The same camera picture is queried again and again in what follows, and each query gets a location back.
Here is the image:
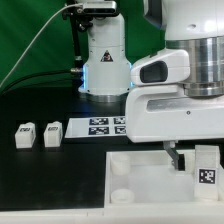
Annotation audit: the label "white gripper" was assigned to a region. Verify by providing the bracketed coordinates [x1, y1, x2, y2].
[125, 37, 224, 171]

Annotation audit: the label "white square tabletop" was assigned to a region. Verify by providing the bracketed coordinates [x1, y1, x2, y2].
[104, 148, 224, 207]

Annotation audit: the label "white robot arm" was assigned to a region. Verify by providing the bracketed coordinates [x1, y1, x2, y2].
[84, 0, 224, 150]

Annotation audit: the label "white marker sheet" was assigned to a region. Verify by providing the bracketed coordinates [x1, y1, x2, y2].
[65, 116, 126, 139]

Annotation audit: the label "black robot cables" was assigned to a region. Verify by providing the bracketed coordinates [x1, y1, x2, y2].
[0, 68, 84, 96]

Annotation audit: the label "black camera on mount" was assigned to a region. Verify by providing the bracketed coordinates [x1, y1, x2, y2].
[62, 0, 119, 19]

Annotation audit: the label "black camera pole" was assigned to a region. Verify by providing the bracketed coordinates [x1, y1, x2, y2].
[69, 9, 83, 68]

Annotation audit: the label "grey camera cable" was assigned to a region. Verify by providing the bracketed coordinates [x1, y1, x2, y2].
[0, 3, 83, 90]

